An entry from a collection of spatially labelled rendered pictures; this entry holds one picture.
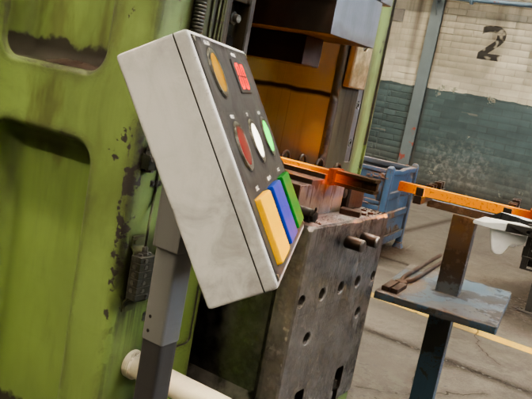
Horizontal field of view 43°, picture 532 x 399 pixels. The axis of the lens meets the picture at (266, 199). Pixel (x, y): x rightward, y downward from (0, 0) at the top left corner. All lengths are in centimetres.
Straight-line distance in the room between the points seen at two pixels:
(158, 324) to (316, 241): 47
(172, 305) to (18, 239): 61
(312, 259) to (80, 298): 43
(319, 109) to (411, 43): 784
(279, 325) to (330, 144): 55
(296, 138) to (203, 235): 104
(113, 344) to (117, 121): 39
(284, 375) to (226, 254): 69
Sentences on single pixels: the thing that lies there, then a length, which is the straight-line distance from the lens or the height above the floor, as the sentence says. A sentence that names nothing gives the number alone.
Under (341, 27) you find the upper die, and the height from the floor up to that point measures 129.
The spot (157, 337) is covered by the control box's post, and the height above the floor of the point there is 81.
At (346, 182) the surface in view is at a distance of 139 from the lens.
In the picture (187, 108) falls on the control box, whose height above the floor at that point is 112.
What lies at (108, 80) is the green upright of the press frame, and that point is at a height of 112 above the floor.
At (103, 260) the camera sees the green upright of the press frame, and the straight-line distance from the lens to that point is 120.
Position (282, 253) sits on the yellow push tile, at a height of 99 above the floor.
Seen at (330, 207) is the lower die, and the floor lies 93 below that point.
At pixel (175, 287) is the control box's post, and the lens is 89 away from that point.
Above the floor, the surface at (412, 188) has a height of 97.
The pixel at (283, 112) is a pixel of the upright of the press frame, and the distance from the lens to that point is 174.
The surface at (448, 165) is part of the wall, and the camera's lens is 920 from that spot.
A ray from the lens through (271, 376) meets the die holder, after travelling 137.
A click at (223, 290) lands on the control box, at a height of 94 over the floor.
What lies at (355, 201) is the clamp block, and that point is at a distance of 156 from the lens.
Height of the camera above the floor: 117
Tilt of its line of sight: 10 degrees down
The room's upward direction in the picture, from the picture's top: 11 degrees clockwise
